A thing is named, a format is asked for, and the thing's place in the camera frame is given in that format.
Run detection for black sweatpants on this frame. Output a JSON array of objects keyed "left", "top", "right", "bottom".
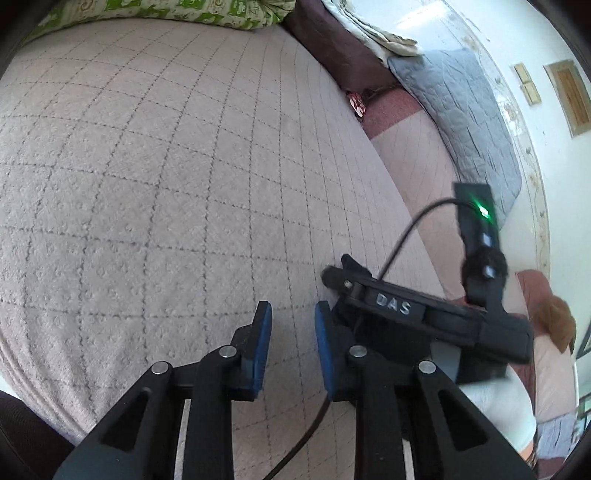
[{"left": 0, "top": 392, "right": 74, "bottom": 479}]

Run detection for right hand white glove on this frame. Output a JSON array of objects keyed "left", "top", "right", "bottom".
[{"left": 456, "top": 365, "right": 537, "bottom": 460}]

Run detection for brown plush toy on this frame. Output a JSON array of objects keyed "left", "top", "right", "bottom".
[{"left": 533, "top": 294, "right": 576, "bottom": 353}]

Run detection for pink bolster pillow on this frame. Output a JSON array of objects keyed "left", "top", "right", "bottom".
[{"left": 359, "top": 87, "right": 551, "bottom": 416}]

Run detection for grey quilted blanket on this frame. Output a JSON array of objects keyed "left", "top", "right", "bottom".
[{"left": 388, "top": 48, "right": 522, "bottom": 227}]

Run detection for pink quilted bed cover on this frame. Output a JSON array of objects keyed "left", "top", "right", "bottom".
[{"left": 1, "top": 19, "right": 410, "bottom": 479}]

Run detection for red white small box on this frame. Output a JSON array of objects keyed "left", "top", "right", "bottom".
[{"left": 346, "top": 92, "right": 367, "bottom": 119}]

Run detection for cream folded blanket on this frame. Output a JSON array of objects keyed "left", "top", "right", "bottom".
[{"left": 322, "top": 0, "right": 423, "bottom": 67}]

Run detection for dark purple folded blanket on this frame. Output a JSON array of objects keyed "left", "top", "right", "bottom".
[{"left": 280, "top": 0, "right": 398, "bottom": 94}]

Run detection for green patterned rolled quilt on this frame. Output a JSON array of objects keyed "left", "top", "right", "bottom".
[{"left": 27, "top": 0, "right": 296, "bottom": 41}]

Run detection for black cable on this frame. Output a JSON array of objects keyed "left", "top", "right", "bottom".
[{"left": 262, "top": 197, "right": 468, "bottom": 480}]

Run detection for black camera box green light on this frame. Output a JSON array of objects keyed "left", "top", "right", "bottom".
[{"left": 453, "top": 182, "right": 508, "bottom": 310}]

